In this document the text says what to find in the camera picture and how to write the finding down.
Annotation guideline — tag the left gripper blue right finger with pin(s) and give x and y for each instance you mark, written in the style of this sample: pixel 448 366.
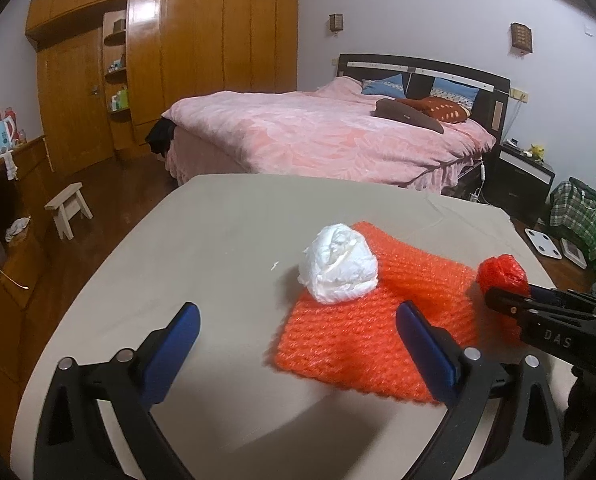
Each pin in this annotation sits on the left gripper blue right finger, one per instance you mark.
pixel 433 351

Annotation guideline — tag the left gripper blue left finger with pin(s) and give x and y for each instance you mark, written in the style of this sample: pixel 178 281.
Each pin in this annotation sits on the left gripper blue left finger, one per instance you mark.
pixel 163 353

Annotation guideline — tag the orange foam net sheet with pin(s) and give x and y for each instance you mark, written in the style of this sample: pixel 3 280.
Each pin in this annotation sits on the orange foam net sheet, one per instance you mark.
pixel 356 346
pixel 413 259

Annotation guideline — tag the red plastic bag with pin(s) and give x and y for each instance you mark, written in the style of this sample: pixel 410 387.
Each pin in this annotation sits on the red plastic bag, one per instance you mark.
pixel 506 273

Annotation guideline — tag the white paper ball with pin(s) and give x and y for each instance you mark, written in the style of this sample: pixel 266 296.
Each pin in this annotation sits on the white paper ball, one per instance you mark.
pixel 338 266

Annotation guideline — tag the white bathroom scale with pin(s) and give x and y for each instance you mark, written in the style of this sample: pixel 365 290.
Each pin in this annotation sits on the white bathroom scale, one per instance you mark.
pixel 543 244

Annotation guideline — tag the plaid cloth covered chair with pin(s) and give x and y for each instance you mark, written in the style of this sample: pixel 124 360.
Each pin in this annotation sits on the plaid cloth covered chair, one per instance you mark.
pixel 573 208

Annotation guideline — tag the black white nightstand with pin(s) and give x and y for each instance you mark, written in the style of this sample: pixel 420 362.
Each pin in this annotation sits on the black white nightstand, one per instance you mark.
pixel 518 184

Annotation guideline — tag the yellow plush toy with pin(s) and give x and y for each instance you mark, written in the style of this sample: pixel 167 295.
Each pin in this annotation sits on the yellow plush toy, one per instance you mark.
pixel 537 152

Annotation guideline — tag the small white wooden stool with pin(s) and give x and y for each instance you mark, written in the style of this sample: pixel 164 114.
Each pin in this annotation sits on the small white wooden stool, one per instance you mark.
pixel 65 205

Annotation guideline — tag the wooden side desk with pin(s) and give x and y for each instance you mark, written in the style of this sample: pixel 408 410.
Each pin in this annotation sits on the wooden side desk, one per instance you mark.
pixel 19 268

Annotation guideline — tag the black bed headboard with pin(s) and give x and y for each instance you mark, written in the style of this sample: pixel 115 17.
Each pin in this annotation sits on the black bed headboard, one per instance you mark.
pixel 420 74

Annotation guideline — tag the brown dotted cushion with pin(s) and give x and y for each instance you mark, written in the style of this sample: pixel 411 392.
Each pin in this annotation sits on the brown dotted cushion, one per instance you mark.
pixel 438 108

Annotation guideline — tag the pink quilted bed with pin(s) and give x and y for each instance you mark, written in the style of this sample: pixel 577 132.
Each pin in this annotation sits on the pink quilted bed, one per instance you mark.
pixel 332 132

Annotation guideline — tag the dark brown flat cushion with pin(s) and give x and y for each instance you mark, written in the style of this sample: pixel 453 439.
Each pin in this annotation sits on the dark brown flat cushion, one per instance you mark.
pixel 400 112

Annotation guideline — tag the right blue pillow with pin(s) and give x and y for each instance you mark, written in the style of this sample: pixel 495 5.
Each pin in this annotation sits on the right blue pillow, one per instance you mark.
pixel 464 96

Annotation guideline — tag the blue pillow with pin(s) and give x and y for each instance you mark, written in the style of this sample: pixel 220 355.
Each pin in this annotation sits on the blue pillow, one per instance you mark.
pixel 393 87
pixel 464 96

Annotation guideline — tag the light blue electric kettle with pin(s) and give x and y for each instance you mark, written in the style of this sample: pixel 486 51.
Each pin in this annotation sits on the light blue electric kettle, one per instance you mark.
pixel 7 130

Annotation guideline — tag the left blue pillow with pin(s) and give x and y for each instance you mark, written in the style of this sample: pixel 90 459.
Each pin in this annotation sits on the left blue pillow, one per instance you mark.
pixel 393 87

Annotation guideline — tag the wall power socket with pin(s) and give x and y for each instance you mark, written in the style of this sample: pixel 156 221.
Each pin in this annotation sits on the wall power socket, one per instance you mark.
pixel 518 95

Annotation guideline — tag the right wooden wall lamp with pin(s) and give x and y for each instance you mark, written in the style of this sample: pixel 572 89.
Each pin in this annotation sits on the right wooden wall lamp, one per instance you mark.
pixel 521 38

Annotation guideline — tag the wooden wall lamp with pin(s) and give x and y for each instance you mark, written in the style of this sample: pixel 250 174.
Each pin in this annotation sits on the wooden wall lamp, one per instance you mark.
pixel 521 38
pixel 336 23

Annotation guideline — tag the wooden wardrobe wall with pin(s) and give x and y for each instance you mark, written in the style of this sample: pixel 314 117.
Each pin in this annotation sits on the wooden wardrobe wall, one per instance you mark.
pixel 107 69

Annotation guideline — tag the left wooden wall lamp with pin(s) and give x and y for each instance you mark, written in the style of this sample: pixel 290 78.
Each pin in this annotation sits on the left wooden wall lamp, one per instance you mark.
pixel 336 23

